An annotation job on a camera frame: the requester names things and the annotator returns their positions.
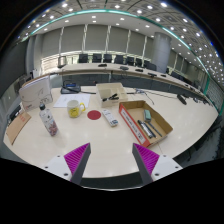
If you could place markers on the dark slim pen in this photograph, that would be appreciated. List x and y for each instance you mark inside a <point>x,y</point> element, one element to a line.
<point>155,129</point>

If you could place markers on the green whiteboard eraser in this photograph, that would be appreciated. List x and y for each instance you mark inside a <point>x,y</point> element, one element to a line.
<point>147,115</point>

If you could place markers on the flat brown cardboard envelope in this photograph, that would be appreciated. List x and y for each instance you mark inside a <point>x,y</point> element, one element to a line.
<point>17,127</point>

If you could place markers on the black marker pen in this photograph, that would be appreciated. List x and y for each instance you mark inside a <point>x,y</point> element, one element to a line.
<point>146,129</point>

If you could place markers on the red-sided open cardboard box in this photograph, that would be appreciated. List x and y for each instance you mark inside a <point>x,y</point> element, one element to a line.
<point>160,124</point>

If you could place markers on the row of black office chairs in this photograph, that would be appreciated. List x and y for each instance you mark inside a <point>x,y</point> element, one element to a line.
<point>96,58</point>

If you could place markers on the group of ceiling lights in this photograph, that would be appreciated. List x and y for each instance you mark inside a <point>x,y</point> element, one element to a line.
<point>149,7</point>

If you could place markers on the long curved conference desk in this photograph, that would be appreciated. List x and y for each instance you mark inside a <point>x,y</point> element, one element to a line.
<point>100,69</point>

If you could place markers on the black clip in organizer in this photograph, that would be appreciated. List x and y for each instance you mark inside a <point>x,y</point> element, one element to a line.
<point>110,97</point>

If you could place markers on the clear black-capped water bottle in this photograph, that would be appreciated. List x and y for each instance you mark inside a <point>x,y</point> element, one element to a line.
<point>49,122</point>

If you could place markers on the beige divided organizer box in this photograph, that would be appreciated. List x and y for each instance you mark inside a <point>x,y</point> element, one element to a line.
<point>104,89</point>

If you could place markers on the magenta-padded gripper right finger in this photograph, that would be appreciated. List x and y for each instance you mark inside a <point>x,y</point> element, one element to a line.
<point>146,157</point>

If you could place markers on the white mug with yellow print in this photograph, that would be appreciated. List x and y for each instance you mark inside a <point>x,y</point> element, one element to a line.
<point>74,108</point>

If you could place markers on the flat round red coaster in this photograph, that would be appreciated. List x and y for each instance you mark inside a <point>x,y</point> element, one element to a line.
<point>94,115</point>

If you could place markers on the white paper ream box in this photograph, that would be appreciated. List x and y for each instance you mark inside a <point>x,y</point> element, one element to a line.
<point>35,93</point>

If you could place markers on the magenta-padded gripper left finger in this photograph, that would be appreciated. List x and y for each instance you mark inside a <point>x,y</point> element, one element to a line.
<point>77,156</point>

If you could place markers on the white printed paper sheet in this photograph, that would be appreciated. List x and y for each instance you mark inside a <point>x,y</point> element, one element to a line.
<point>71,100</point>

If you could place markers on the black box-shaped device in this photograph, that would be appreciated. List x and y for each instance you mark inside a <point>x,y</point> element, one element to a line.
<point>14,114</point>

